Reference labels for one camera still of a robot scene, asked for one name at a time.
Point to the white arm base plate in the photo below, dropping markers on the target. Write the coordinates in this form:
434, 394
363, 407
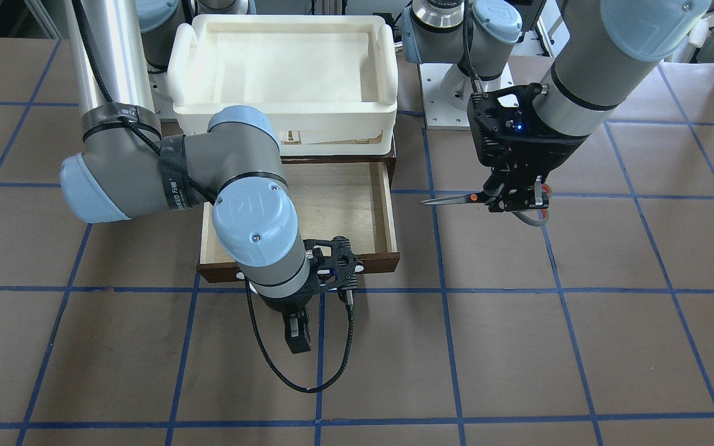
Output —
445, 92

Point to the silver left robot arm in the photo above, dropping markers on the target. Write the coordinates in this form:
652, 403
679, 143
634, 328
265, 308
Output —
612, 47

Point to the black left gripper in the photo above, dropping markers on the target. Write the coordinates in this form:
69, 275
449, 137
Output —
554, 151

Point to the light wooden drawer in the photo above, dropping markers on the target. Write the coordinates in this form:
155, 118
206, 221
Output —
351, 200

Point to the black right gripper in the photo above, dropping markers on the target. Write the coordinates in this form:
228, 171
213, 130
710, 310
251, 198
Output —
282, 304

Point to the white plastic tray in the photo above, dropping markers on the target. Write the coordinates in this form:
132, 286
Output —
327, 84

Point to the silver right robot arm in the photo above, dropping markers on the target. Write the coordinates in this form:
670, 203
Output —
129, 169

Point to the orange grey scissors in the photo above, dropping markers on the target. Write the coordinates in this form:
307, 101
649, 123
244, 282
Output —
529, 205

